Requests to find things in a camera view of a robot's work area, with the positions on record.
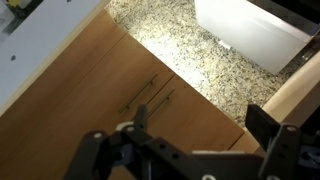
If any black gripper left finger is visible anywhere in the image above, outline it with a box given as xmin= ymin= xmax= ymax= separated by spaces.
xmin=115 ymin=103 xmax=175 ymax=162

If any light wooden cupboard door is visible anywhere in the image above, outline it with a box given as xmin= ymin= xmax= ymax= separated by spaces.
xmin=229 ymin=49 xmax=320 ymax=153
xmin=0 ymin=9 xmax=127 ymax=162
xmin=109 ymin=74 xmax=247 ymax=180
xmin=0 ymin=32 xmax=175 ymax=180

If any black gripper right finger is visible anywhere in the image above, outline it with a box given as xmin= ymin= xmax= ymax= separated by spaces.
xmin=245 ymin=103 xmax=303 ymax=180

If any printed paper sheet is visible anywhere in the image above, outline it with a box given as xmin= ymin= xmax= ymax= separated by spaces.
xmin=0 ymin=0 xmax=45 ymax=45

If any metal bar door handle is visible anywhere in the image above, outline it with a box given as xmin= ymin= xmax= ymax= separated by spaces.
xmin=132 ymin=87 xmax=177 ymax=122
xmin=116 ymin=73 xmax=160 ymax=115

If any white glowing box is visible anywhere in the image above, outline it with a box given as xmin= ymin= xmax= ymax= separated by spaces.
xmin=194 ymin=0 xmax=320 ymax=76

